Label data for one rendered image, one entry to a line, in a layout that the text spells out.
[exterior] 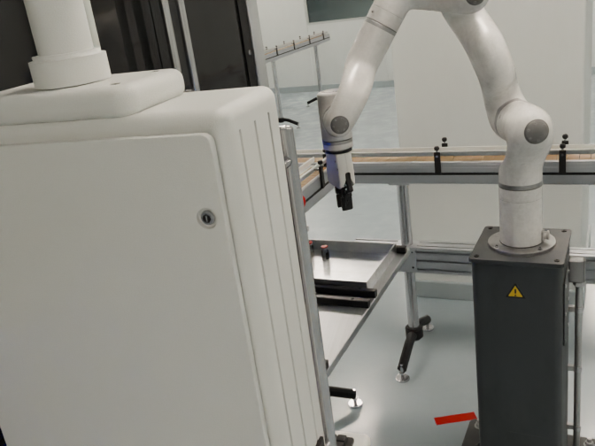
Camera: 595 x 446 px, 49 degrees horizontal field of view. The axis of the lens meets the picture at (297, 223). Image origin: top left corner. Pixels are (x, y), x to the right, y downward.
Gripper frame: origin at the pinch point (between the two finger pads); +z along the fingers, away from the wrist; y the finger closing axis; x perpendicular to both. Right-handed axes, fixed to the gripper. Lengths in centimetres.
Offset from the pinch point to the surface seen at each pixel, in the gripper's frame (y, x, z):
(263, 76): -25.6, -11.5, -35.1
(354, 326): 35.2, -14.1, 19.1
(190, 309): 90, -55, -23
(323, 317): 26.6, -18.9, 19.1
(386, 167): -71, 46, 16
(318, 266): -2.4, -9.6, 18.9
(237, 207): 94, -48, -36
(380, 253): -0.3, 9.5, 18.8
